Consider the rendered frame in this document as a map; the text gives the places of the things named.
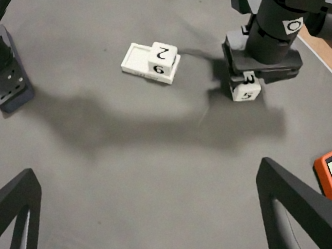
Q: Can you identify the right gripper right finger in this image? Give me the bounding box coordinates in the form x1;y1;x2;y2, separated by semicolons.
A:
256;157;332;249

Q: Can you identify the white number cube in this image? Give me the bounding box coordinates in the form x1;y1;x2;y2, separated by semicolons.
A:
231;71;261;101
147;42;177;77

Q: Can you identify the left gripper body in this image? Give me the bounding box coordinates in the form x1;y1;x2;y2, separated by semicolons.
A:
222;0;303;79

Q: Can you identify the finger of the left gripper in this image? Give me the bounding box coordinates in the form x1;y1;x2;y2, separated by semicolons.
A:
225;58;245;88
263;76;296;85

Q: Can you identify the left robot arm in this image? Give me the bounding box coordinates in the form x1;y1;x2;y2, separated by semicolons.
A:
0;0;332;107

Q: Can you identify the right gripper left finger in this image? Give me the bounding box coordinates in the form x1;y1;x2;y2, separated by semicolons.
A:
0;168;42;249

